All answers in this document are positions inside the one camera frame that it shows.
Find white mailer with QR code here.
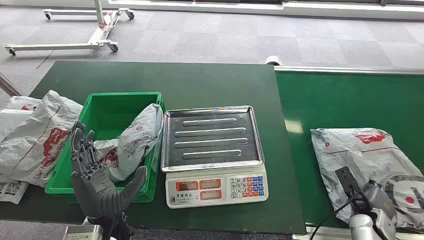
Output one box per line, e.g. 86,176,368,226
0,174,30,205

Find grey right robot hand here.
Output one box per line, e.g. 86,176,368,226
362,179,398,220

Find large grey mailer red print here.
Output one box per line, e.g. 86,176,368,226
0,90,84,188

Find grey mailer package black stripes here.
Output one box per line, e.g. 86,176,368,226
310,127,424,231

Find crumpled grey mailer package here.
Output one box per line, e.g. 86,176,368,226
93,103,165,183

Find white conveyor end roller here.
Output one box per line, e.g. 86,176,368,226
264,55,283,66

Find white mailer small red logo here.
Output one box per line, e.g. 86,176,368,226
0,95,43,142

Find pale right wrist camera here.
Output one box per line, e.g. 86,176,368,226
334,165,366,209

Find white electronic scale body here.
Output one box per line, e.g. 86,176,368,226
164,164,270,210

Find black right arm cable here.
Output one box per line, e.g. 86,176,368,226
309,194,367,240

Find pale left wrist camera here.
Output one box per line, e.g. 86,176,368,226
62,224,104,240

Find white wheeled stand frame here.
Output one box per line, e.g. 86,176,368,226
3,0,136,57

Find steel scale tray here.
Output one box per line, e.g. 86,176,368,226
160,105,265,174

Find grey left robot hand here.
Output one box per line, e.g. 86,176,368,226
70,120,148,220

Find green plastic crate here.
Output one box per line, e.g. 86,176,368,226
44,91,166,204

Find brown wooden bar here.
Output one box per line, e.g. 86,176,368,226
0,72,22,98

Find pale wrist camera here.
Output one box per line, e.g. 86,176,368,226
334,165,366,209
62,224,104,240

